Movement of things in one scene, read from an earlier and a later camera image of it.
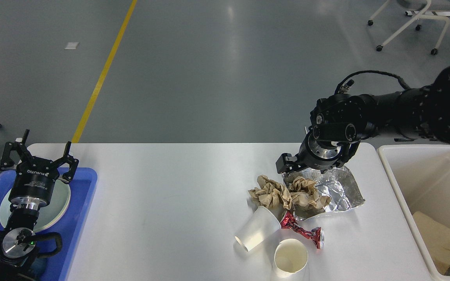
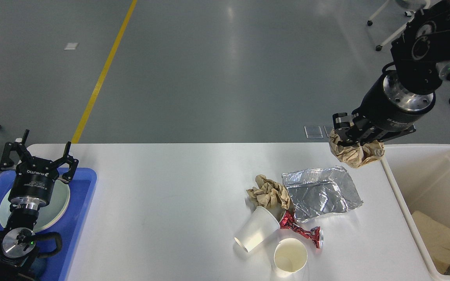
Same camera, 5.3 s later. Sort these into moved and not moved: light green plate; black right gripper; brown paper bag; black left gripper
Moved: black right gripper
Not moved: brown paper bag; black left gripper; light green plate
